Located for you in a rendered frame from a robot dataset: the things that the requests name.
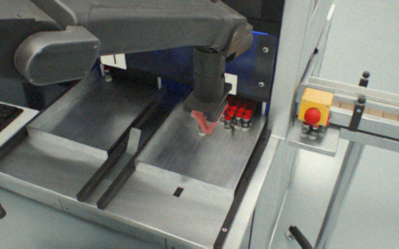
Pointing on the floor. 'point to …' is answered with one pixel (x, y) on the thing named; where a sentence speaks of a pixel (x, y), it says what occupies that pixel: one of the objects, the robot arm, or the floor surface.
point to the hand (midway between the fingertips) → (207, 130)
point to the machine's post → (282, 107)
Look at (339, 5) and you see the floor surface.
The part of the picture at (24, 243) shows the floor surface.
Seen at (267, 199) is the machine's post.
